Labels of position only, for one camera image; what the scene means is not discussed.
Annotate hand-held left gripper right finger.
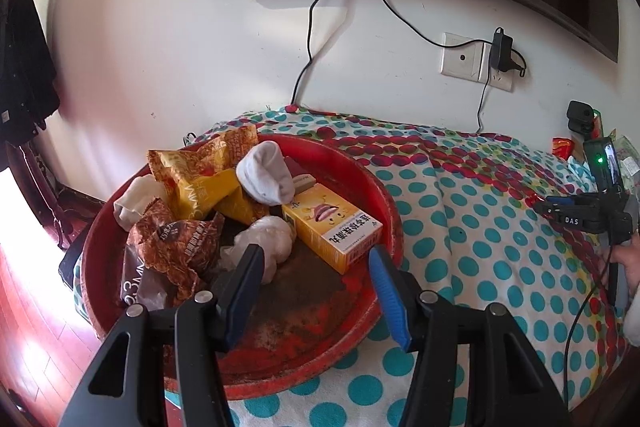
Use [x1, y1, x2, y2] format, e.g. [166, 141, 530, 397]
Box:
[367, 245, 576, 427]

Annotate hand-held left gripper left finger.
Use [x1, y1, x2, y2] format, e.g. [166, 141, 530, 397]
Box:
[59, 243, 266, 427]

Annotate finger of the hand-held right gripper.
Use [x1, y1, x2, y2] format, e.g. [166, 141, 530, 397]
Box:
[545, 193, 601, 206]
[531, 202, 568, 217]

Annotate red round basin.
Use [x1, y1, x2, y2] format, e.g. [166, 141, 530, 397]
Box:
[80, 134, 403, 400]

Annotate orange medicine box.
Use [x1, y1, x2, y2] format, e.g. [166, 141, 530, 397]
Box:
[281, 187, 384, 275]

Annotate brown snack bag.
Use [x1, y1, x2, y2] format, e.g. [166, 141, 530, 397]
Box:
[119, 198, 227, 308]

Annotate yellow snack bag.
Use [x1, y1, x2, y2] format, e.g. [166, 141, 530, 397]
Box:
[146, 129, 273, 228]

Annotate white sock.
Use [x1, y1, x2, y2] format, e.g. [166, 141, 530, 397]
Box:
[235, 141, 297, 208]
[113, 174, 168, 233]

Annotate red and white box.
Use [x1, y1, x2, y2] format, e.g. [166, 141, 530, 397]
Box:
[282, 156, 317, 195]

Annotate person's right hand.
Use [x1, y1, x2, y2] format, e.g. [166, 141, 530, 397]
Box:
[607, 234, 640, 290]

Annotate large clear plastic bag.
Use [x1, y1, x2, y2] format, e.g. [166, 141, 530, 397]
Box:
[612, 134, 640, 198]

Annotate red foil packet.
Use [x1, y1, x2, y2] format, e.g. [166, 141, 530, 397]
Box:
[551, 137, 576, 159]

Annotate polka dot cloth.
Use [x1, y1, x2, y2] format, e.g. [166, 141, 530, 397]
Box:
[75, 107, 631, 427]

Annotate black power adapter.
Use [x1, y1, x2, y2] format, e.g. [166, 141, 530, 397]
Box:
[490, 27, 515, 72]

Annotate dark hanging clothes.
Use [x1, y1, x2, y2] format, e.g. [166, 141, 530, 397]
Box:
[0, 0, 61, 148]

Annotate black clamp mount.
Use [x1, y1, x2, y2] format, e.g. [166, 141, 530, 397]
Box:
[566, 99, 596, 142]

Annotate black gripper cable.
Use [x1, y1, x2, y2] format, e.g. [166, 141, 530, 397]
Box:
[562, 227, 618, 380]

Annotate black adapter cable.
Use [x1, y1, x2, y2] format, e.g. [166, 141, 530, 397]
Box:
[474, 74, 493, 135]

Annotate white power wall socket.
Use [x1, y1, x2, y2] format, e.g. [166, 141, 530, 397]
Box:
[477, 42, 515, 92]

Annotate white round-hole wall socket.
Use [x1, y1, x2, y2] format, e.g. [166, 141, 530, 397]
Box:
[440, 32, 487, 80]

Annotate thick black television cable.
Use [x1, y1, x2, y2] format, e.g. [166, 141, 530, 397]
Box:
[372, 0, 496, 45]

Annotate thin black television cable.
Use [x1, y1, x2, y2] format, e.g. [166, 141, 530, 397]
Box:
[290, 0, 341, 105]

